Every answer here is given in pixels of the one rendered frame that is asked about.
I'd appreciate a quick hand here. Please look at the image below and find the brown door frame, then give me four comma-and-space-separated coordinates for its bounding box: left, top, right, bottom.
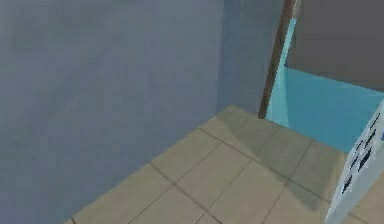
257, 0, 298, 120

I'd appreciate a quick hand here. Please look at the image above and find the white cabinet with black slots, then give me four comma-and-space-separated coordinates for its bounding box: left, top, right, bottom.
323, 99, 384, 224

